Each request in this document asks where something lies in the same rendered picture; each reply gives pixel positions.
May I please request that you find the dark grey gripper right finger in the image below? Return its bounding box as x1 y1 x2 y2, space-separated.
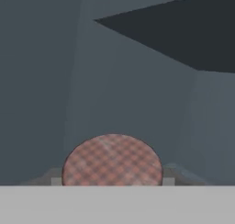
162 162 212 186

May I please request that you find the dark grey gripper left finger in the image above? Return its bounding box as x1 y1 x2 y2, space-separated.
18 166 64 186

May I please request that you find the jam jar with checkered lid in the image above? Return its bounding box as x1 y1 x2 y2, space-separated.
61 133 164 187

